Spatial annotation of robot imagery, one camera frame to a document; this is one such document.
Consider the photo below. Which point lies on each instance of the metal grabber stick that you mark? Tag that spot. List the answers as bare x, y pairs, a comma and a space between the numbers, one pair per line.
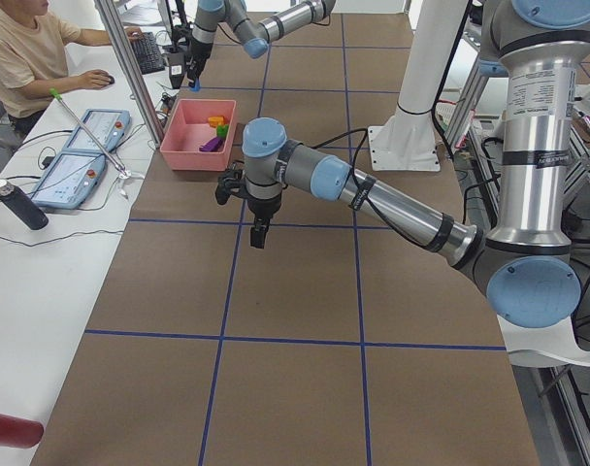
124, 174

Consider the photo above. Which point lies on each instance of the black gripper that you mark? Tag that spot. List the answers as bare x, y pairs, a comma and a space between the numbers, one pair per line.
197, 51
263, 208

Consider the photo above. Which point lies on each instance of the person in beige shirt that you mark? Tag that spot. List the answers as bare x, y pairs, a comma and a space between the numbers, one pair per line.
33, 59

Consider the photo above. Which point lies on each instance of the black keyboard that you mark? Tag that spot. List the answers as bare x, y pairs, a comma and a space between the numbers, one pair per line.
148, 54

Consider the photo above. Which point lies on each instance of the black box with label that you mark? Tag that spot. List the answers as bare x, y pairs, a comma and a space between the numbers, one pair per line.
176, 63

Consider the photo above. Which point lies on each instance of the green toy block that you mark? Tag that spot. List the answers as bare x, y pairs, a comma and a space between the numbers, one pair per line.
222, 130

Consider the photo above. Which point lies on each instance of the purple curved toy block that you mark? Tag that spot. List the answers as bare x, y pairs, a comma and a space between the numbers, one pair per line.
213, 145

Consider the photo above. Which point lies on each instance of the lower teach pendant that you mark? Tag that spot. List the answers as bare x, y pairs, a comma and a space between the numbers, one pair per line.
69, 180

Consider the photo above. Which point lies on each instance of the orange toy block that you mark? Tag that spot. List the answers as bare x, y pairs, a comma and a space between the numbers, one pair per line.
215, 121

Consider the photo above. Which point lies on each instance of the red bottle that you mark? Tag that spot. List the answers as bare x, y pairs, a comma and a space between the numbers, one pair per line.
16, 432

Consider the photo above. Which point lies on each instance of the upper teach pendant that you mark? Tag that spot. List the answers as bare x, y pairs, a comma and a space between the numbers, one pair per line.
108, 126

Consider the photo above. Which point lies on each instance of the black water bottle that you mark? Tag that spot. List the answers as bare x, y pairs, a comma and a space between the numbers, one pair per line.
17, 201

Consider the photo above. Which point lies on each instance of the white chair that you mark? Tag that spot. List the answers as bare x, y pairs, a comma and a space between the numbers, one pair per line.
543, 347

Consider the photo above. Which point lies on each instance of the small blue toy block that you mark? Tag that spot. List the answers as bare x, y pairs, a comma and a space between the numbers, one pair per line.
194, 86

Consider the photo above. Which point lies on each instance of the pink plastic box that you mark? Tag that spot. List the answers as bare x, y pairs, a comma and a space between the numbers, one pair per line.
188, 130

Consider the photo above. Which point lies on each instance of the aluminium frame post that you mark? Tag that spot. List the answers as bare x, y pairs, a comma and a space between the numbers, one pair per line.
130, 68

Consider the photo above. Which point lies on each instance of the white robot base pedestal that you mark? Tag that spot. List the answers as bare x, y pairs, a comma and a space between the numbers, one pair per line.
407, 141

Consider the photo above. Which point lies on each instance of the teach pendant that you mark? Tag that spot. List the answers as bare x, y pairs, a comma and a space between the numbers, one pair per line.
108, 126
69, 180

